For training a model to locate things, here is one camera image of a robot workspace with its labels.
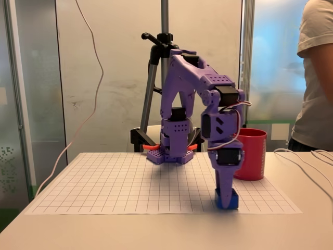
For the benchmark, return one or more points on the blue brick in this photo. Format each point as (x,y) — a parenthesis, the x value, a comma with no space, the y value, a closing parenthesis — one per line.
(235,201)

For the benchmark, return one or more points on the purple 3D-printed robot arm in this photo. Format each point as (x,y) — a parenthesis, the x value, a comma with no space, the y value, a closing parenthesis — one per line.
(187,75)

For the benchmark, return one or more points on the red cup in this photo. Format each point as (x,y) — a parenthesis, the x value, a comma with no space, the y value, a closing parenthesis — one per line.
(255,156)

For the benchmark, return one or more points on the black orange table clamp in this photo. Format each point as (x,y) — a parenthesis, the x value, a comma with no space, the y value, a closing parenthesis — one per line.
(199,138)
(138,139)

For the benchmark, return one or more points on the dark trousers of person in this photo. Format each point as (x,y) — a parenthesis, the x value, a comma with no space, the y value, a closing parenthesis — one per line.
(301,145)

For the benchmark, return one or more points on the person in beige shirt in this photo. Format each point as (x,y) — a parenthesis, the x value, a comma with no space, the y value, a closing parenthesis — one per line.
(312,117)

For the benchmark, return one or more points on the white grid paper sheet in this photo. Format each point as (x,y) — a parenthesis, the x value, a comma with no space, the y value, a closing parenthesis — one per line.
(117,187)

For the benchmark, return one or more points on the aluminium frame post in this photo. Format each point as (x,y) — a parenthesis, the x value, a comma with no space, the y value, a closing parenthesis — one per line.
(247,65)
(18,104)

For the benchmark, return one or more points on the grey black camera tripod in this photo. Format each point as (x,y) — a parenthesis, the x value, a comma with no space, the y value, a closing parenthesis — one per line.
(149,91)

